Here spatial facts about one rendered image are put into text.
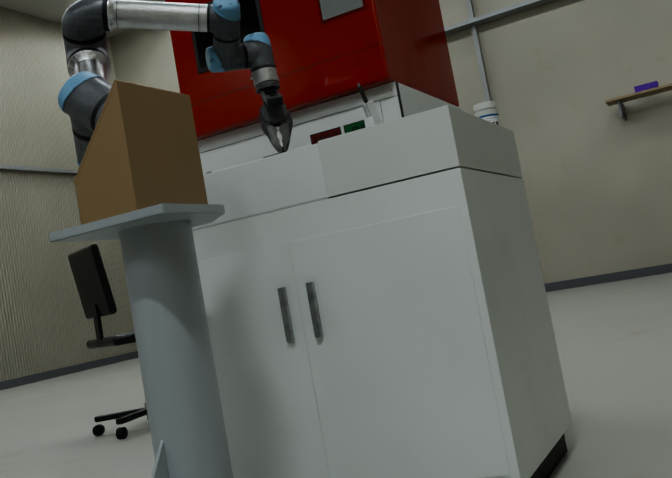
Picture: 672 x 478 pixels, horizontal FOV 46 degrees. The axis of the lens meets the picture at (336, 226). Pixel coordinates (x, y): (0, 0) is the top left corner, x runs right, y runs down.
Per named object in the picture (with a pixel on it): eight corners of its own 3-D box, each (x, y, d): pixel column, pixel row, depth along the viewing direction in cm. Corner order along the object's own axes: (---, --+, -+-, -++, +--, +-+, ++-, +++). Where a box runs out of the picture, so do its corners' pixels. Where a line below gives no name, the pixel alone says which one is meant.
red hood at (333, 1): (289, 154, 354) (266, 26, 358) (460, 107, 318) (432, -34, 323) (185, 139, 286) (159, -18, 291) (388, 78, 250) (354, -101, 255)
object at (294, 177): (177, 237, 229) (169, 190, 230) (343, 198, 205) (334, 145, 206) (156, 238, 221) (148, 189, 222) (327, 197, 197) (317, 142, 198)
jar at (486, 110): (482, 138, 241) (476, 108, 242) (504, 132, 238) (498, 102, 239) (475, 136, 235) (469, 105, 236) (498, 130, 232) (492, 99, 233)
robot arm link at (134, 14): (59, -19, 213) (241, -9, 219) (65, 17, 221) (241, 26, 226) (51, 2, 205) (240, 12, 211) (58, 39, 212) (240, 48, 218)
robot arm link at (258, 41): (238, 42, 233) (265, 39, 236) (246, 77, 232) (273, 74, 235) (242, 32, 226) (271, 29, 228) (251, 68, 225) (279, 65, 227)
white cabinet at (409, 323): (297, 469, 273) (257, 238, 279) (577, 450, 231) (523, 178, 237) (183, 536, 216) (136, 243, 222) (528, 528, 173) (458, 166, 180)
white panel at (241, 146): (216, 247, 290) (199, 141, 293) (420, 201, 255) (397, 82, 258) (211, 247, 288) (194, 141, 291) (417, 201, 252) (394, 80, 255)
